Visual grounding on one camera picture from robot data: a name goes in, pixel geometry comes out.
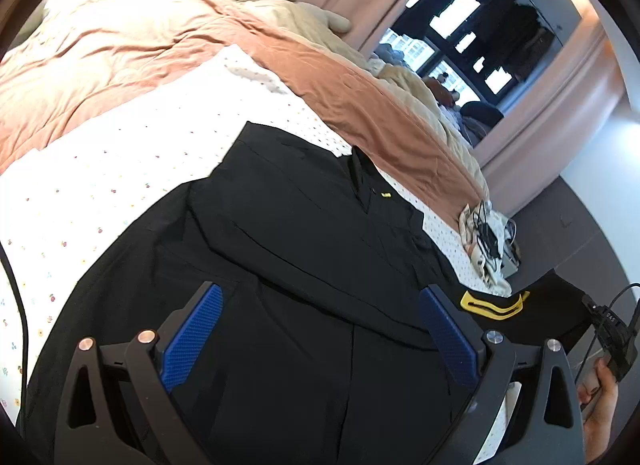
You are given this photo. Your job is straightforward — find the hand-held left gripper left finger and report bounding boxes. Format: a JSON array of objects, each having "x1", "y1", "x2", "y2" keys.
[{"x1": 54, "y1": 281, "x2": 236, "y2": 465}]

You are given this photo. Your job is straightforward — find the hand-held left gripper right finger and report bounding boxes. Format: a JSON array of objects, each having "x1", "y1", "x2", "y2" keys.
[{"x1": 419, "y1": 284, "x2": 586, "y2": 465}]

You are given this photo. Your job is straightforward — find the large black garment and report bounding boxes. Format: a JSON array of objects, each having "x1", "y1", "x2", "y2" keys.
[{"x1": 15, "y1": 120, "x2": 596, "y2": 465}]

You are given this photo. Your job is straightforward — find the hanging dark clothes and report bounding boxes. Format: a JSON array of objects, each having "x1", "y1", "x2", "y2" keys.
[{"x1": 415, "y1": 0, "x2": 556, "y2": 76}]

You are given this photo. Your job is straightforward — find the person's right hand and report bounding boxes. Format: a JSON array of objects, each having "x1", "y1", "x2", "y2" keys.
[{"x1": 575, "y1": 360, "x2": 626, "y2": 463}]

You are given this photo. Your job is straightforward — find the white fringed cloth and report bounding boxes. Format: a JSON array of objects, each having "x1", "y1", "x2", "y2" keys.
[{"x1": 457, "y1": 202, "x2": 523, "y2": 296}]

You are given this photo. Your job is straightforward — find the white dotted bedsheet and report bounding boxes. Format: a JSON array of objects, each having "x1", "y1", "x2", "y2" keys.
[{"x1": 0, "y1": 42, "x2": 513, "y2": 465}]

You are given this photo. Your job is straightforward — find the dark cloth bundle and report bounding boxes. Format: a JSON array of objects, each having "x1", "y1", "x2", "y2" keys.
[{"x1": 457, "y1": 100, "x2": 506, "y2": 141}]

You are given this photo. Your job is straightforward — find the narrow pink curtain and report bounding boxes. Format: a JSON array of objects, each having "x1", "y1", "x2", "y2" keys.
[{"x1": 472, "y1": 10, "x2": 640, "y2": 216}]

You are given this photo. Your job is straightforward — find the brown plush toy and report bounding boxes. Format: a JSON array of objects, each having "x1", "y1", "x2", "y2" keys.
[{"x1": 425, "y1": 72, "x2": 461, "y2": 106}]

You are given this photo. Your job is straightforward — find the grey plush toy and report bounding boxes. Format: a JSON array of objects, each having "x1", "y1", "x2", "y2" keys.
[{"x1": 372, "y1": 42, "x2": 406, "y2": 66}]

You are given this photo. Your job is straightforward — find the salmon duvet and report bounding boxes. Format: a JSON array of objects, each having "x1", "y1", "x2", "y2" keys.
[{"x1": 0, "y1": 0, "x2": 488, "y2": 206}]

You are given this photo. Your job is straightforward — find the window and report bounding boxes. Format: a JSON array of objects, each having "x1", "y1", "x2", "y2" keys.
[{"x1": 367, "y1": 0, "x2": 583, "y2": 146}]

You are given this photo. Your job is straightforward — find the beige fluffy blanket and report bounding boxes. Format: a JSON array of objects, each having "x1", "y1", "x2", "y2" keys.
[{"x1": 235, "y1": 0, "x2": 491, "y2": 196}]

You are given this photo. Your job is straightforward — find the beige plush toy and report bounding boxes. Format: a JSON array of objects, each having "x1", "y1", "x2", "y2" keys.
[{"x1": 285, "y1": 0, "x2": 353, "y2": 36}]

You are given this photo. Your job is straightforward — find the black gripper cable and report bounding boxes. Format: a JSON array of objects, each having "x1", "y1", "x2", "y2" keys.
[
  {"x1": 0, "y1": 242, "x2": 30, "y2": 376},
  {"x1": 572, "y1": 282, "x2": 640, "y2": 381}
]

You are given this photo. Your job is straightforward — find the black device with cables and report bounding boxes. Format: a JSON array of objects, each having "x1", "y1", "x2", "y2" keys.
[{"x1": 470, "y1": 200, "x2": 518, "y2": 266}]

